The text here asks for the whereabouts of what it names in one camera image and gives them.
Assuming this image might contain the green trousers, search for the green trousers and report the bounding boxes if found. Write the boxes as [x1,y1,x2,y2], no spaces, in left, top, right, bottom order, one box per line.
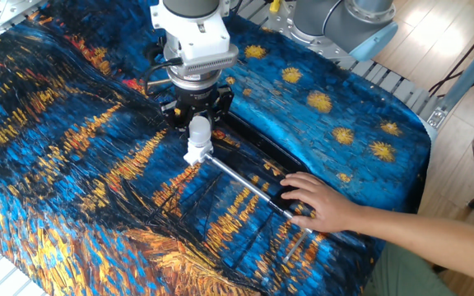
[362,241,460,296]

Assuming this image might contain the thin black floor cable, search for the thin black floor cable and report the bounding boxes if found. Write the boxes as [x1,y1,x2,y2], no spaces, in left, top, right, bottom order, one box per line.
[428,12,474,98]

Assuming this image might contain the metal lamp stand with socket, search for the metal lamp stand with socket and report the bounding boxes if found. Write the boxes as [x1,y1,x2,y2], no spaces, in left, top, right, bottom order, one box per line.
[202,107,318,265]

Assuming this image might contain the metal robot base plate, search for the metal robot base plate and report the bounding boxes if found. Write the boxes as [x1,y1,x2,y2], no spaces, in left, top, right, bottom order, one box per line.
[257,0,372,73]

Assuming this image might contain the starry night painting tablecloth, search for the starry night painting tablecloth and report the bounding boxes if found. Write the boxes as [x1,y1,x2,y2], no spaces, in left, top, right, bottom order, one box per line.
[0,0,432,296]

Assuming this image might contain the person's right hand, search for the person's right hand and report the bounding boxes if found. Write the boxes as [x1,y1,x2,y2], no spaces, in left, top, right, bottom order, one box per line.
[280,171,364,234]

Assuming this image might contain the white bulb socket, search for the white bulb socket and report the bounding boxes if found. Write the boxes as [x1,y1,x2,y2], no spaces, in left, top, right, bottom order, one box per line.
[182,139,214,166]

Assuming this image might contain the person's right forearm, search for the person's right forearm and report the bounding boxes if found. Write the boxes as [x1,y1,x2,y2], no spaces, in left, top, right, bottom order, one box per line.
[351,205,474,289]

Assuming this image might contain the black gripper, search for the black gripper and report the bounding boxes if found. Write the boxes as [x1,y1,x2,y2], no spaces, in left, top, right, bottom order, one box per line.
[159,83,235,132]

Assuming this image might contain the metal corner bracket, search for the metal corner bracket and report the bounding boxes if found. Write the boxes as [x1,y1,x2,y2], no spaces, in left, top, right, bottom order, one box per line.
[425,105,448,131]

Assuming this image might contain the perforated metal plate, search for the perforated metal plate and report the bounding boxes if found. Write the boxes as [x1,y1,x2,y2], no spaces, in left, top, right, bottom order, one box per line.
[0,0,47,36]

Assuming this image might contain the white wrist sensor mount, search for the white wrist sensor mount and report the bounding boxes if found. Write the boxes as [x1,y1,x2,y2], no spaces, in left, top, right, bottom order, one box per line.
[149,0,240,79]

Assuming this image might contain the aluminium frame post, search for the aluminium frame post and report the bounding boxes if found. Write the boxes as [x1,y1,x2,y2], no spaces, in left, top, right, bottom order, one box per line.
[438,24,474,116]

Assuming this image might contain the white light bulb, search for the white light bulb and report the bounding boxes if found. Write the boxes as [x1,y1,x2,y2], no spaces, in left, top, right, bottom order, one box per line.
[188,115,213,148]

